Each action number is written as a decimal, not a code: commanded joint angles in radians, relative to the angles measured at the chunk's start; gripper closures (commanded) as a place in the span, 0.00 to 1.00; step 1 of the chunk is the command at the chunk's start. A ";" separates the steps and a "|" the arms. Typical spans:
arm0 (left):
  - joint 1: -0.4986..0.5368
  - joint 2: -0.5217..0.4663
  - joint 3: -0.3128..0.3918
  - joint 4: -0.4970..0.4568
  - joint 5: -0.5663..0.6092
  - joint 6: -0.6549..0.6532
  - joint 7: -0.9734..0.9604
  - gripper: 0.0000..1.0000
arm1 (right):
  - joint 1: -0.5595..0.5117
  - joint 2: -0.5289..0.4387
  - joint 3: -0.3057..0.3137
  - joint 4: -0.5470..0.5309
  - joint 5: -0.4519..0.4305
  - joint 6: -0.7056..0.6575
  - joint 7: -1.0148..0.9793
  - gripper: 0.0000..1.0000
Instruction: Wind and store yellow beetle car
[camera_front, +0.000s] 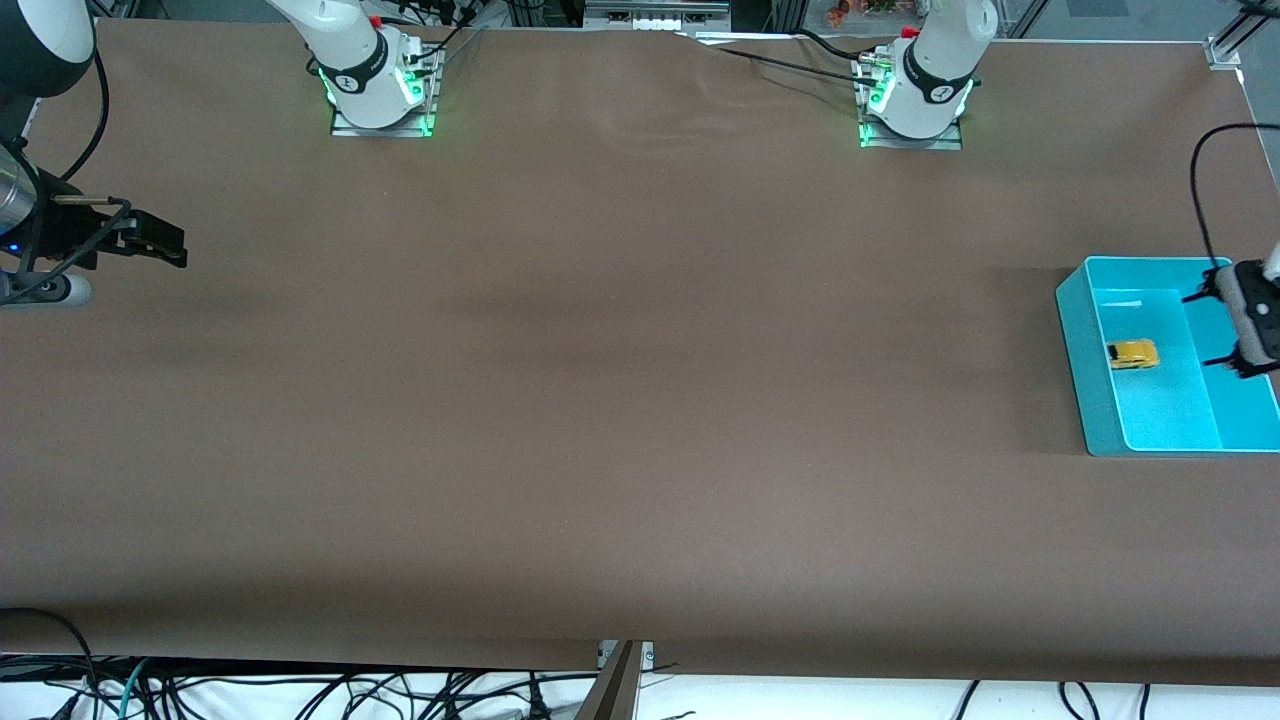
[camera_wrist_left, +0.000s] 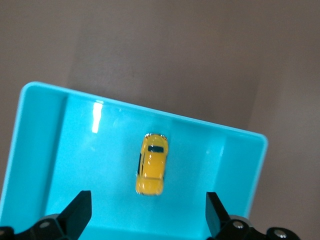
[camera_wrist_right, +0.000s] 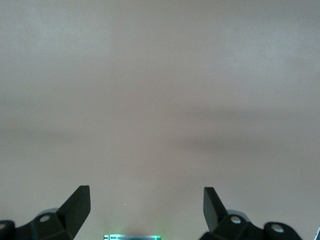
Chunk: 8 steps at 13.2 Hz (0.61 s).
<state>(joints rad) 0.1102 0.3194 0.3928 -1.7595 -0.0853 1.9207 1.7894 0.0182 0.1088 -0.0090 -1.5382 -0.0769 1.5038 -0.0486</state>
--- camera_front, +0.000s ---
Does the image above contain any black looped floor cable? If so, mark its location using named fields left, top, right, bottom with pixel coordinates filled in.
left=0, top=607, right=102, bottom=720

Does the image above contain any black base connector cable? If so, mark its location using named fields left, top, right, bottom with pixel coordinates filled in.
left=414, top=22, right=488, bottom=73

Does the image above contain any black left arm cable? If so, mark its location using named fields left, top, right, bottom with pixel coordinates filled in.
left=1189, top=122, right=1280, bottom=271

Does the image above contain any short black table cable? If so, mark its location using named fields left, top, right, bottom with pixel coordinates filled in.
left=795, top=28, right=877, bottom=64

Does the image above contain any aluminium frame post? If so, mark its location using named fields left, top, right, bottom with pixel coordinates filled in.
left=574, top=640, right=657, bottom=720

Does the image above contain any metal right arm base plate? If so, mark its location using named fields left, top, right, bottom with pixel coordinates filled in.
left=330, top=45, right=442, bottom=139

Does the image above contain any yellow beetle toy car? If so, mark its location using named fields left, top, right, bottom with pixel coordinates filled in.
left=1106, top=339, right=1162, bottom=372

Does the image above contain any teal floor cable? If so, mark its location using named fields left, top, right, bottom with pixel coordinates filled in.
left=117, top=658, right=152, bottom=720

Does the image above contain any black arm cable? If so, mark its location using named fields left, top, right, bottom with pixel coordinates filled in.
left=62, top=42, right=111, bottom=183
left=1189, top=122, right=1280, bottom=271

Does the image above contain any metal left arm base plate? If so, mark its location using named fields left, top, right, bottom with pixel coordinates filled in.
left=857, top=55, right=966, bottom=151

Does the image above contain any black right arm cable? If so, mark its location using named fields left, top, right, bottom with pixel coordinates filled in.
left=62, top=42, right=111, bottom=183

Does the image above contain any cyan plastic bin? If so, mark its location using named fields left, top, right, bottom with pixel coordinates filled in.
left=1055, top=255, right=1280, bottom=458

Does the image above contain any long black table cable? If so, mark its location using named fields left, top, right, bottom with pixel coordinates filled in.
left=675, top=32, right=881, bottom=91

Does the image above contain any orange decorative item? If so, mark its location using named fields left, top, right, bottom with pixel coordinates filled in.
left=824, top=0, right=901, bottom=27

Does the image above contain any white power strip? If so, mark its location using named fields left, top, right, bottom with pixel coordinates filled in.
left=584, top=0, right=732, bottom=32

